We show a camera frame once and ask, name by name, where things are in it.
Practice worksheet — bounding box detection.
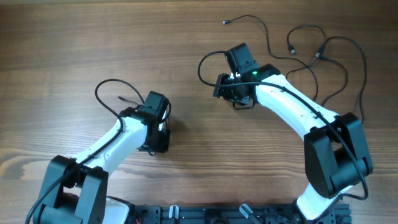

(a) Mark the camera cable black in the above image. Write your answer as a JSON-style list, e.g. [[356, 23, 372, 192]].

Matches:
[[197, 50, 369, 218], [24, 78, 144, 223]]

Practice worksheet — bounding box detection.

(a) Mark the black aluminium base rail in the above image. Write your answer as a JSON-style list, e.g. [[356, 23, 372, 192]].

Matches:
[[124, 203, 352, 224]]

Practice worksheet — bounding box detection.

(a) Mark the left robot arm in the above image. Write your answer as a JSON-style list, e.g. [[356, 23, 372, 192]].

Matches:
[[32, 91, 171, 223]]

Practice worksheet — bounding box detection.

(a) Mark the left camera cable black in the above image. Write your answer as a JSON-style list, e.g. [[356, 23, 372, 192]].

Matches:
[[24, 78, 144, 223]]

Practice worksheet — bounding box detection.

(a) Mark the right camera cable black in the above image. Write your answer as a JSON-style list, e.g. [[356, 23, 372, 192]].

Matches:
[[197, 50, 369, 218]]

